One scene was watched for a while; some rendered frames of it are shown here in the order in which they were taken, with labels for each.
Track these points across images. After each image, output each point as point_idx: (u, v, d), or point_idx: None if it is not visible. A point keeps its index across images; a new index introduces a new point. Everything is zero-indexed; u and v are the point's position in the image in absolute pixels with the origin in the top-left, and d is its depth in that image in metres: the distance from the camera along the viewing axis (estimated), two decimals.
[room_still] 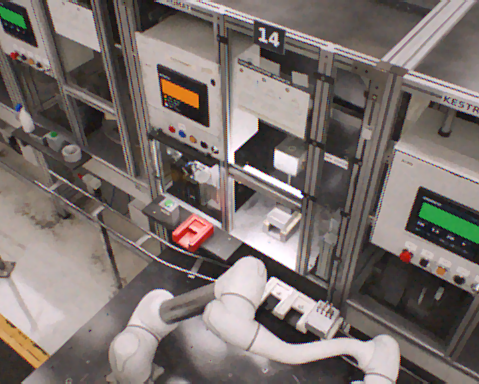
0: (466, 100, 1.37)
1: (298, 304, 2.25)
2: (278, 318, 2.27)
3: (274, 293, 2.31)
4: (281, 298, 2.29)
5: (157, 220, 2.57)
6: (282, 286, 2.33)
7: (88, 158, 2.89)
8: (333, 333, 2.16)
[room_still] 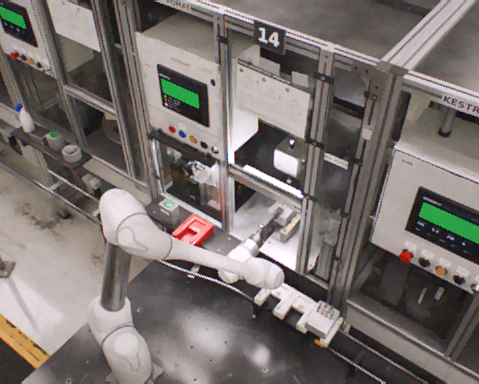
0: (466, 100, 1.37)
1: (298, 304, 2.25)
2: (278, 318, 2.27)
3: (274, 293, 2.31)
4: (281, 298, 2.29)
5: (157, 220, 2.57)
6: (282, 286, 2.33)
7: (88, 158, 2.89)
8: (333, 333, 2.16)
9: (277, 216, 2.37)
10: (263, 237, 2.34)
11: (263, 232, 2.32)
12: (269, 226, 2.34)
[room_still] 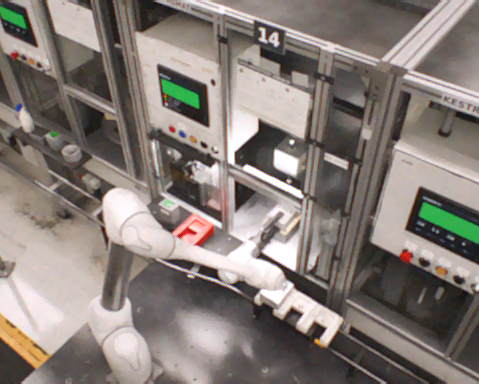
0: (466, 100, 1.37)
1: (298, 304, 2.25)
2: (278, 318, 2.27)
3: None
4: None
5: (157, 220, 2.57)
6: None
7: (88, 158, 2.89)
8: (333, 333, 2.16)
9: (278, 219, 2.39)
10: (264, 240, 2.36)
11: (263, 235, 2.34)
12: (269, 229, 2.36)
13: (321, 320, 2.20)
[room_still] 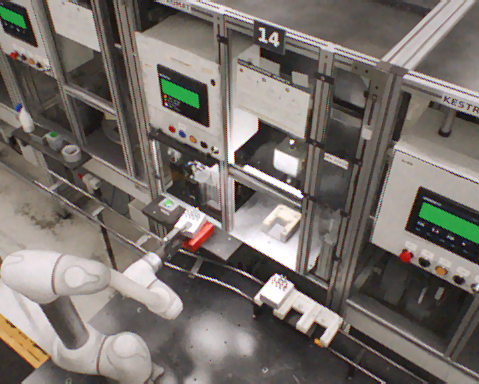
0: (466, 100, 1.37)
1: (298, 304, 2.25)
2: (278, 318, 2.27)
3: None
4: None
5: (157, 220, 2.57)
6: None
7: (88, 158, 2.89)
8: (333, 333, 2.16)
9: (184, 230, 2.36)
10: (169, 251, 2.32)
11: (168, 246, 2.30)
12: (175, 240, 2.33)
13: (321, 320, 2.20)
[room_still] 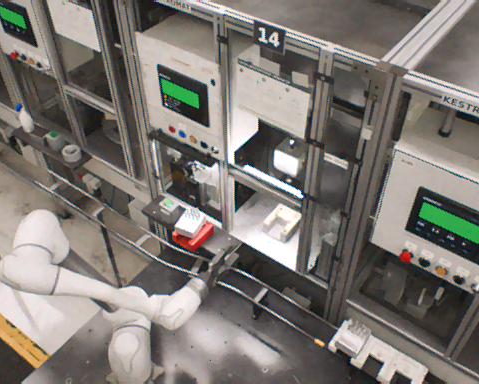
0: (466, 100, 1.37)
1: (377, 352, 2.09)
2: (355, 367, 2.11)
3: None
4: None
5: (157, 220, 2.57)
6: None
7: (88, 158, 2.89)
8: None
9: (231, 250, 2.10)
10: (215, 276, 2.08)
11: (215, 270, 2.05)
12: (222, 262, 2.07)
13: (404, 370, 2.05)
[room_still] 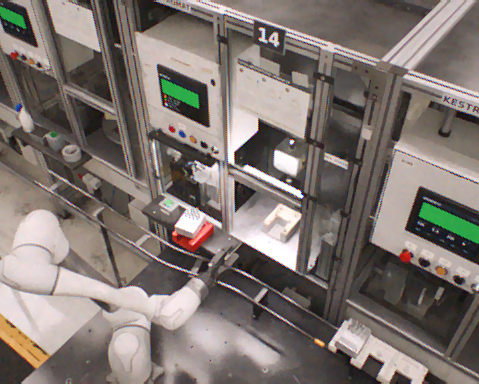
0: (466, 100, 1.37)
1: (377, 352, 2.09)
2: (355, 367, 2.11)
3: None
4: None
5: (157, 220, 2.57)
6: None
7: (88, 158, 2.89)
8: None
9: (231, 250, 2.10)
10: (215, 276, 2.08)
11: (214, 270, 2.05)
12: (221, 262, 2.07)
13: (404, 370, 2.05)
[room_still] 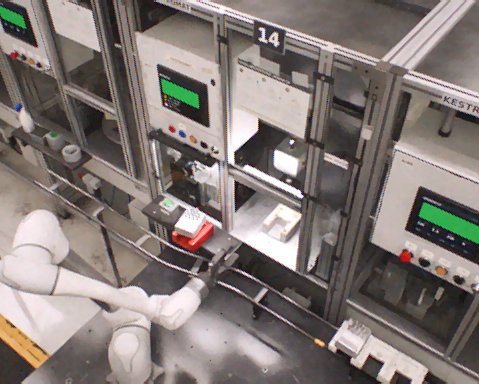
0: (466, 100, 1.37)
1: (377, 352, 2.09)
2: (355, 367, 2.11)
3: None
4: None
5: (157, 220, 2.57)
6: None
7: (88, 158, 2.89)
8: None
9: (231, 250, 2.10)
10: (215, 276, 2.08)
11: (214, 270, 2.05)
12: (221, 262, 2.07)
13: (404, 370, 2.05)
